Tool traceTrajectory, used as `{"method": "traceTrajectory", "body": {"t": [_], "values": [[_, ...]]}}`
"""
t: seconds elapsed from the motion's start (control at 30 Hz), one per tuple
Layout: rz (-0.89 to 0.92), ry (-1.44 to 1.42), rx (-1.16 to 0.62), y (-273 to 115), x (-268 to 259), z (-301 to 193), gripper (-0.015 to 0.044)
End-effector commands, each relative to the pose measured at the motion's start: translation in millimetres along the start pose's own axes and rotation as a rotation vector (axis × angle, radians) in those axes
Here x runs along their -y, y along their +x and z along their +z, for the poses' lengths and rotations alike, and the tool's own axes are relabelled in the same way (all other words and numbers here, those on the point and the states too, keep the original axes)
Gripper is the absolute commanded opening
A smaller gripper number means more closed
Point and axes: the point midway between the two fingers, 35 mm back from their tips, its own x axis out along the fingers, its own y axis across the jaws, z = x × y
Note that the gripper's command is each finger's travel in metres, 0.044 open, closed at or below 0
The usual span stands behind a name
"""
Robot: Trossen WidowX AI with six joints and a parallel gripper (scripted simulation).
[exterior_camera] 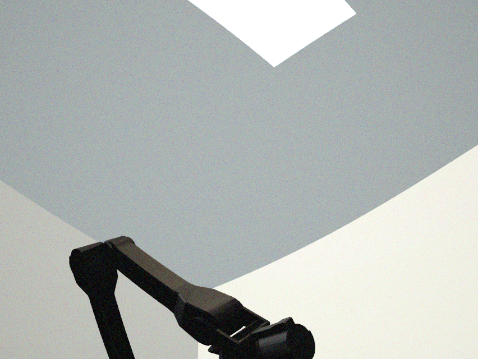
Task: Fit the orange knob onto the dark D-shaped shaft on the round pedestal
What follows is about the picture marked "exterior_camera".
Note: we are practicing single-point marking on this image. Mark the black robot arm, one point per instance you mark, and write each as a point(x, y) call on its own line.
point(206, 314)

